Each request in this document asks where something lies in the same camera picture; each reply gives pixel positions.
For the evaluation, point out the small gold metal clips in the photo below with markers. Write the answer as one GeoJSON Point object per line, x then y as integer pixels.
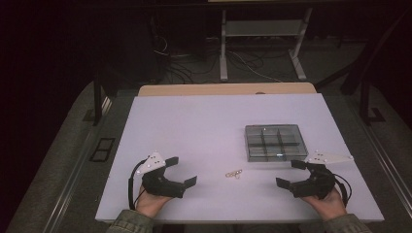
{"type": "Point", "coordinates": [233, 174]}

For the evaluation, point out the white metal stand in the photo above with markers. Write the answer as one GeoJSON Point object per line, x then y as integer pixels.
{"type": "Point", "coordinates": [262, 28]}

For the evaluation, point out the wooden table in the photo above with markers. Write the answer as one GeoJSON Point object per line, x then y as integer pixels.
{"type": "Point", "coordinates": [226, 88]}

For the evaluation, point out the clear plastic compartment box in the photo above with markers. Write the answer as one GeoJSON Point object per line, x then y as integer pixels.
{"type": "Point", "coordinates": [275, 144]}

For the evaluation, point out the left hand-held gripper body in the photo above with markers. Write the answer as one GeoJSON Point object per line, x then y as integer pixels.
{"type": "Point", "coordinates": [162, 187]}

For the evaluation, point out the black floor socket frame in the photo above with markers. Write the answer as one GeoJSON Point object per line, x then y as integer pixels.
{"type": "Point", "coordinates": [102, 149]}

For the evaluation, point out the person's left hand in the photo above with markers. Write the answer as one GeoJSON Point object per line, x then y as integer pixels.
{"type": "Point", "coordinates": [150, 204]}

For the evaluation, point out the person's right hand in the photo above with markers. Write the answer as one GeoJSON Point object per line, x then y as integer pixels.
{"type": "Point", "coordinates": [327, 207]}

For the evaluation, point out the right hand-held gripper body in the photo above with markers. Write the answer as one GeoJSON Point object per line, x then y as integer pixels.
{"type": "Point", "coordinates": [315, 184]}

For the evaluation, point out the white table board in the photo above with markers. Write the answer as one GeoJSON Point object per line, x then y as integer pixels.
{"type": "Point", "coordinates": [200, 129]}

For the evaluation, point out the black metal stand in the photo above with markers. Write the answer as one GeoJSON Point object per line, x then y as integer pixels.
{"type": "Point", "coordinates": [364, 103]}
{"type": "Point", "coordinates": [97, 100]}

